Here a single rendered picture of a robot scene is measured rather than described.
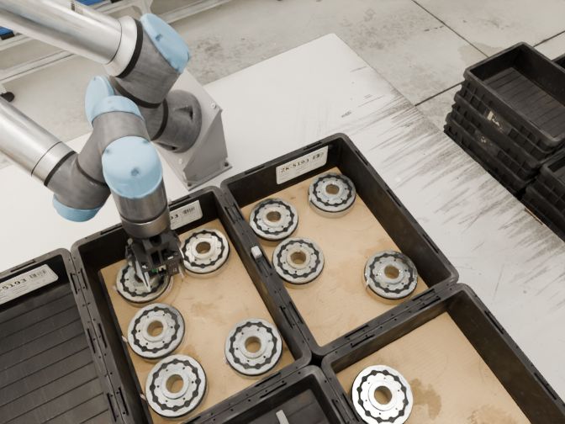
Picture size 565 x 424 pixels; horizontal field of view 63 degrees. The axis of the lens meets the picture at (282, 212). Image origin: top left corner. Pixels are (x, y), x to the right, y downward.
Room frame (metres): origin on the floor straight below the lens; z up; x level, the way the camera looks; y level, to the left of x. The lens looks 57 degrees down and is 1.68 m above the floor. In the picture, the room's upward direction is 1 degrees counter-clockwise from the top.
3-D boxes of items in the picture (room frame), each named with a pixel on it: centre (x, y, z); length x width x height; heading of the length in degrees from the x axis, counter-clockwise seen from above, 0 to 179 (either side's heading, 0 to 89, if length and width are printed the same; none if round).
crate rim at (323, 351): (0.45, -0.09, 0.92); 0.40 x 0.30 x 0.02; 27
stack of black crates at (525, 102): (1.19, -0.86, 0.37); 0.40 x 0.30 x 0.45; 31
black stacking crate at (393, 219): (0.45, -0.09, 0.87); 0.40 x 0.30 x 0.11; 27
